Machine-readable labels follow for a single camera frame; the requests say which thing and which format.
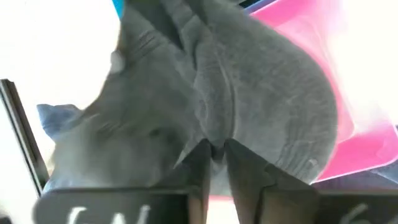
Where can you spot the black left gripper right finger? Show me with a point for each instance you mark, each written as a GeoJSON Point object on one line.
{"type": "Point", "coordinates": [248, 186]}

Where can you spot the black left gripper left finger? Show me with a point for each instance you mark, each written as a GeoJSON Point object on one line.
{"type": "Point", "coordinates": [199, 174]}

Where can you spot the black aluminium table frame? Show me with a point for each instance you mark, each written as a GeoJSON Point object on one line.
{"type": "Point", "coordinates": [21, 133]}

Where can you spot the pink red plastic tray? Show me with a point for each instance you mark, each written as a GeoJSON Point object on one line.
{"type": "Point", "coordinates": [357, 155]}

